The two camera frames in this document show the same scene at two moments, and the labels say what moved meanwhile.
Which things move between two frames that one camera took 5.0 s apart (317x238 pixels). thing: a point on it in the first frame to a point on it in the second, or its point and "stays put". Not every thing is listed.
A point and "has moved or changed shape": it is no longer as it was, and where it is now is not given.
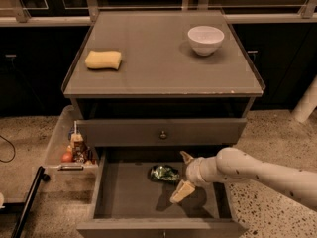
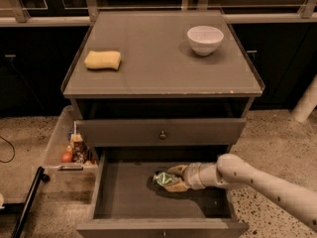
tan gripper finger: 187,158 to 178,170
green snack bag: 164,173 has moved or changed shape
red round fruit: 66,157 stays put
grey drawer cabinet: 165,98 stays put
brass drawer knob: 162,136 stays put
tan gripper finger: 183,190 to 178,185
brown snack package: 79,148 stays put
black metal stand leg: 40,177 stays put
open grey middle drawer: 126,202 stays put
